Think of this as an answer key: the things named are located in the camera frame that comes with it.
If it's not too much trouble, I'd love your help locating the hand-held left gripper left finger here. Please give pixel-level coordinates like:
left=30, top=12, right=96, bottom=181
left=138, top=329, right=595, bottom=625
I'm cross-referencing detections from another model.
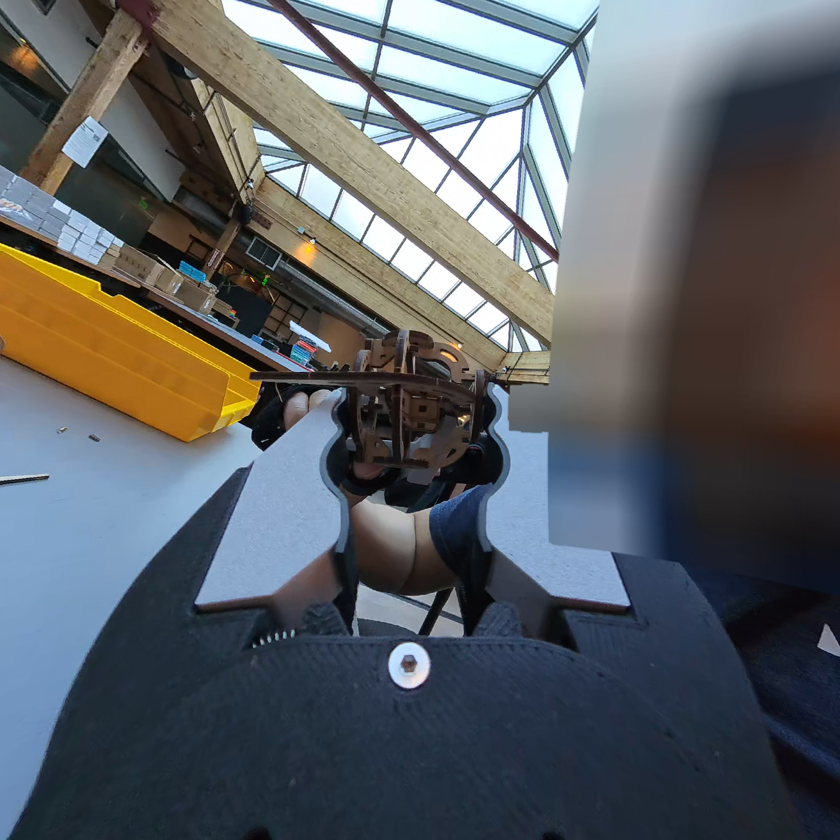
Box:
left=195, top=388, right=361, bottom=636

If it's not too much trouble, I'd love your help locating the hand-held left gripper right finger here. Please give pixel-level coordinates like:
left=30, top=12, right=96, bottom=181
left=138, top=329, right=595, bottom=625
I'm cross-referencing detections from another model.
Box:
left=459, top=386, right=632, bottom=636

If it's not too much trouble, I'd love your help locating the round wooden model assembly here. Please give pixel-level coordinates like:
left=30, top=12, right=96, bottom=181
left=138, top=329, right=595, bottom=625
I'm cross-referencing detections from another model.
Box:
left=249, top=328, right=509, bottom=471

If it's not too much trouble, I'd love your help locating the person's right forearm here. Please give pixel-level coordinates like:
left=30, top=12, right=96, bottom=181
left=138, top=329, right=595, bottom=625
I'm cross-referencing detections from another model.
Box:
left=348, top=495, right=460, bottom=597

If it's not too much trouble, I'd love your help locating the person's right hand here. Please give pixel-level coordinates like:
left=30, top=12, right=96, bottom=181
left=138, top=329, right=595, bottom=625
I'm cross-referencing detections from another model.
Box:
left=282, top=388, right=332, bottom=433

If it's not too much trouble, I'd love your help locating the cardboard box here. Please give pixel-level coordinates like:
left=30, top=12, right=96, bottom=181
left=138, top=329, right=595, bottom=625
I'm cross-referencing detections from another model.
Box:
left=172, top=279, right=217, bottom=315
left=113, top=244, right=185, bottom=293

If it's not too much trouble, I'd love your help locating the yellow plastic bin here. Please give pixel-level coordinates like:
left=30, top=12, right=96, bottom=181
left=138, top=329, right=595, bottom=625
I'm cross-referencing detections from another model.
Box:
left=0, top=243, right=262, bottom=443

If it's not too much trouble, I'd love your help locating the person in blue shirt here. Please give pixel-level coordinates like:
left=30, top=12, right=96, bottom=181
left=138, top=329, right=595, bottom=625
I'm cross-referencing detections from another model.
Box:
left=430, top=484, right=840, bottom=840

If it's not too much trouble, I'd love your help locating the stack of white boxes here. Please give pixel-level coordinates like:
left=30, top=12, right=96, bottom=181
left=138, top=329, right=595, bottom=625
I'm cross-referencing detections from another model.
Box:
left=0, top=164, right=126, bottom=263

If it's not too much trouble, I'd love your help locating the paper notice on post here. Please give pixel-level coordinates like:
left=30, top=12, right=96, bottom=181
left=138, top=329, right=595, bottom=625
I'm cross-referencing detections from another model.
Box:
left=61, top=116, right=110, bottom=168

